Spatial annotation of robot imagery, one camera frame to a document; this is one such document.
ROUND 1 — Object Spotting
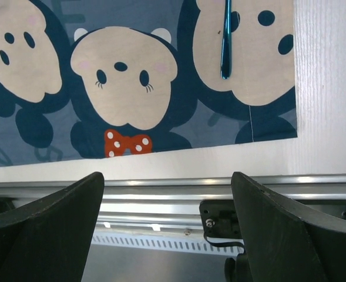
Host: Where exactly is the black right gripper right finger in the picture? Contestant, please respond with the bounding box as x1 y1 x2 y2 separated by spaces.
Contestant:
231 172 346 281

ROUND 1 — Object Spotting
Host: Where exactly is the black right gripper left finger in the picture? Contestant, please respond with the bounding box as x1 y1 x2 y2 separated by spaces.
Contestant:
0 172 105 281

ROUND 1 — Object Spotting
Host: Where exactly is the blue cartoon bear placemat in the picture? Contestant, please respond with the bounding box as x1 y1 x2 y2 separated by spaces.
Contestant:
0 1 297 167

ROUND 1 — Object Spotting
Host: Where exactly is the blue metal spoon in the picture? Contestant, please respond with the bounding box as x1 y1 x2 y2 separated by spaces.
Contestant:
220 0 232 80

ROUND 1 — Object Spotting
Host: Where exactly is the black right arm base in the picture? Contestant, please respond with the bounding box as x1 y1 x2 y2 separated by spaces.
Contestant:
199 199 346 239

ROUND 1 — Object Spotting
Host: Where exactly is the perforated grey cable duct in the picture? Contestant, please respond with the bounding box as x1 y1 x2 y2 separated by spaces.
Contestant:
92 232 243 256

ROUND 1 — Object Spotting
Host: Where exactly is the aluminium front rail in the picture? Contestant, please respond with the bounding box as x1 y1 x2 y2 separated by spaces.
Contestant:
0 173 346 236

